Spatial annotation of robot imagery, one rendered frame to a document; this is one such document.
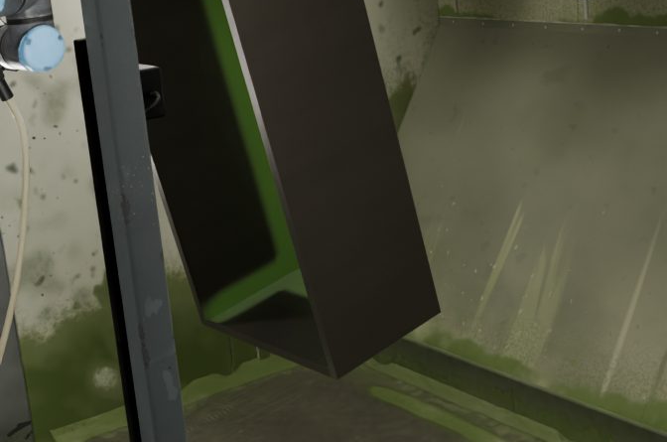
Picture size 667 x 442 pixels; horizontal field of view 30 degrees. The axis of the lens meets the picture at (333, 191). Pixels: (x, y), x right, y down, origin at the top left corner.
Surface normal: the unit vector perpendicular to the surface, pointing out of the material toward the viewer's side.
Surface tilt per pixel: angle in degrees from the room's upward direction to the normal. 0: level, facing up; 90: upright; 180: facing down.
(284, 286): 12
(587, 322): 57
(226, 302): 90
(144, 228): 90
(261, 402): 0
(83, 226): 90
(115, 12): 90
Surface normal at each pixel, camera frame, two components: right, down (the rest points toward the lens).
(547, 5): -0.80, 0.21
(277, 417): -0.09, -0.97
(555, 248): -0.72, -0.35
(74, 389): 0.59, 0.14
